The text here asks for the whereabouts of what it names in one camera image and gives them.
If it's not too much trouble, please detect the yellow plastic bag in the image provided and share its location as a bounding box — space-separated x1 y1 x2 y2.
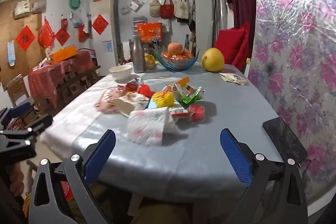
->
144 54 157 69

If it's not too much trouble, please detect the red jelly cup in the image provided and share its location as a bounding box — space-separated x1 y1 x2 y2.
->
188 105 207 124

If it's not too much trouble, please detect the red white snack bag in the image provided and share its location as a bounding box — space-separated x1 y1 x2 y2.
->
126 77 144 90

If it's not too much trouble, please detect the apple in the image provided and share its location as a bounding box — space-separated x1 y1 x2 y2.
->
168 42 184 56

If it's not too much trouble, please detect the blue paper note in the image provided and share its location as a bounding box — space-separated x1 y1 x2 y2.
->
101 41 113 54

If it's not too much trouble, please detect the blue glass fruit bowl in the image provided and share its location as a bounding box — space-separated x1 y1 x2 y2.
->
153 46 201 72

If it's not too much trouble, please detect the table with red cover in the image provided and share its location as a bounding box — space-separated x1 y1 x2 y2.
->
28 51 95 109

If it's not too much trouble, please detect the red white flat wrapper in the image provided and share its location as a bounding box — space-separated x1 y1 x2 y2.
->
169 107 189 118

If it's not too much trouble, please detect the white refrigerator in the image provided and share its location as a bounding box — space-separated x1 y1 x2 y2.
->
89 0 120 75

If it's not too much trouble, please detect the white tote bag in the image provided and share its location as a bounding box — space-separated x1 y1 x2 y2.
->
174 0 190 19

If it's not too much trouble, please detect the red cushion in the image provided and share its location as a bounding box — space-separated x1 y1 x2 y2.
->
213 22 250 70

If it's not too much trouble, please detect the red gift box gold print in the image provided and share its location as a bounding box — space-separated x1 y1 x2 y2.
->
137 22 162 43

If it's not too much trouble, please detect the white paper packet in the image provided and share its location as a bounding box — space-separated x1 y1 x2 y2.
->
219 72 248 86

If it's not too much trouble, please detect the white bowl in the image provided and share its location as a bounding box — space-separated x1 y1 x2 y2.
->
109 65 133 83

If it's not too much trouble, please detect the plywood board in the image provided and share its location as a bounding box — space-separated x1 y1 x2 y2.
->
0 0 45 89

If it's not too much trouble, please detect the beige paper scrap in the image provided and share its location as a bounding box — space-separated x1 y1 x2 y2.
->
112 97 135 117

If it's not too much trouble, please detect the red plastic bag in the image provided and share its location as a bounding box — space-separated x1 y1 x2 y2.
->
38 18 55 49

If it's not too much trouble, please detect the red diamond poster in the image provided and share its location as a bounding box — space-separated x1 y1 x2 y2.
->
92 14 107 36
54 28 70 46
15 25 36 51

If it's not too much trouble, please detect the black smartphone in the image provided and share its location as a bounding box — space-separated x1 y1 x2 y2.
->
262 117 308 165

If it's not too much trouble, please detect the yellow pomelo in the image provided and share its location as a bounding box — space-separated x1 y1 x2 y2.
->
202 48 225 72

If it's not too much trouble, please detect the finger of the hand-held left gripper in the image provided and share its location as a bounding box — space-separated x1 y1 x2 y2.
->
0 114 53 163
0 98 34 130

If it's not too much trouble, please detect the hanging clear plastic package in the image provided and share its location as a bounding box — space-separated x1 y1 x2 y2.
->
128 0 144 13

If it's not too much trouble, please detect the steel thermos bottle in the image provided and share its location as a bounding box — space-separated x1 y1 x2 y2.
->
133 35 146 73

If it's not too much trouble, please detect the green white wrapper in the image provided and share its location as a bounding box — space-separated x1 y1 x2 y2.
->
175 86 206 105

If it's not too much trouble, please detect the orange box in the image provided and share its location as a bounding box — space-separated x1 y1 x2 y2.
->
49 46 77 63

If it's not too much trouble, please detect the pink plastic bag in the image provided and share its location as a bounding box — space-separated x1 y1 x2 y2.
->
95 87 133 115

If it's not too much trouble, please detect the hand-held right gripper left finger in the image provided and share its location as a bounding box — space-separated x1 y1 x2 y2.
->
28 129 116 224

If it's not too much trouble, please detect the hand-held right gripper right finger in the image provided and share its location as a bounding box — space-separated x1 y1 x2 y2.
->
219 128 308 224

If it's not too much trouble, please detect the hanging blue mask pack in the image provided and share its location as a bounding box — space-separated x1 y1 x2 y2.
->
6 40 18 67

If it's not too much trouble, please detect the orange wrapper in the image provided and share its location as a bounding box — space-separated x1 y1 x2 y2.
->
164 76 191 91

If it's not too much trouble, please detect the red plastic mesh basket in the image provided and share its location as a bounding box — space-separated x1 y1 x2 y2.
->
61 181 73 201

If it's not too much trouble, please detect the floral plastic sheet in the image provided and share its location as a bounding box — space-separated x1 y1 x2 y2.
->
247 0 336 214

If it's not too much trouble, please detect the beige round bag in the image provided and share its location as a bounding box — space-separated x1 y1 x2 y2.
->
149 0 161 17

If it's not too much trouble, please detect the red tote bag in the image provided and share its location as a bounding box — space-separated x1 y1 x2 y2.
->
160 0 175 19

